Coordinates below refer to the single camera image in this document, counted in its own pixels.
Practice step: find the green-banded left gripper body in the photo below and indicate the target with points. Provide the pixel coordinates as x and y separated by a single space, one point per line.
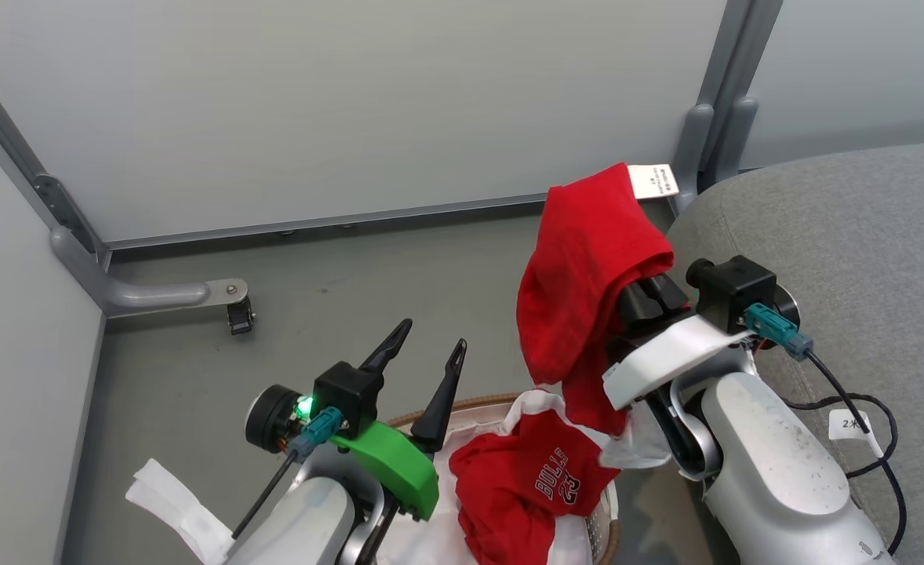
399 467

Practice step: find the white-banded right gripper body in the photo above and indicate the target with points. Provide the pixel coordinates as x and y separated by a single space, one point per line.
670 357

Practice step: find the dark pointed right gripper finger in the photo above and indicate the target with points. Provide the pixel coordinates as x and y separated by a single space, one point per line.
670 294
638 306

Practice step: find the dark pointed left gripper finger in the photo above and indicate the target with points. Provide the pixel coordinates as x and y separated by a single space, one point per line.
390 345
442 400

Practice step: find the plain red garment white label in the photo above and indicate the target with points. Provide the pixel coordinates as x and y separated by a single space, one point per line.
587 267

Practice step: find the red Bulls jersey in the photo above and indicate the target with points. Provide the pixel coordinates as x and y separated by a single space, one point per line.
525 486

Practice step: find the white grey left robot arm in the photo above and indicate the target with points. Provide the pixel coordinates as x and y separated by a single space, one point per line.
313 526

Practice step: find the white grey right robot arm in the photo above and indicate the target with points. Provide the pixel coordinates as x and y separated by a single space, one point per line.
776 471

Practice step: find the white laundry basket brown rim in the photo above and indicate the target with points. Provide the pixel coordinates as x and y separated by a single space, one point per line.
607 534

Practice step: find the black round left gripper motor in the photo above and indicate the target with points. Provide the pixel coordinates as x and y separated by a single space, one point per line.
270 420

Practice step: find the black caster wheel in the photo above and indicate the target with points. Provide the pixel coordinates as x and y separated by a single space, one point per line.
240 316

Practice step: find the grey fabric sofa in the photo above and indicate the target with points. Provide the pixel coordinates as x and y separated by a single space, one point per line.
862 251

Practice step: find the grey partition support foot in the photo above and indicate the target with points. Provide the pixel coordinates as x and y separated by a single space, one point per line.
132 292

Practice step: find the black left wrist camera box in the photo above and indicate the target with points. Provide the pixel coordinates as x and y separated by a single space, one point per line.
348 392

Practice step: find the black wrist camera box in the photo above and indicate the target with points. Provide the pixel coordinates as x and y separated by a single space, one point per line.
733 290
348 392

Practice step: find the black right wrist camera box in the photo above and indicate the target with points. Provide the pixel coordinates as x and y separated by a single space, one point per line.
733 290

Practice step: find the teal left camera connector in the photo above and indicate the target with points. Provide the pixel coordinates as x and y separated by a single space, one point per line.
319 431

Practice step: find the teal camera connector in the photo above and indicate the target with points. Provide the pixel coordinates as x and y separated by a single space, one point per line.
319 431
776 329

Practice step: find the teal right camera connector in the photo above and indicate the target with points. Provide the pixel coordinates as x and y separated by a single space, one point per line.
776 329

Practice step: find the grey partition bottom rail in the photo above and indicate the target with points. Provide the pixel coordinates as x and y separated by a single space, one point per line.
313 220

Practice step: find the grey partition corner post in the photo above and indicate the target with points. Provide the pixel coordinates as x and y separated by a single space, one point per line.
717 118

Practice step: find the grey slanted partition frame post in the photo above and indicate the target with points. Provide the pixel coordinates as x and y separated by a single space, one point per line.
23 157

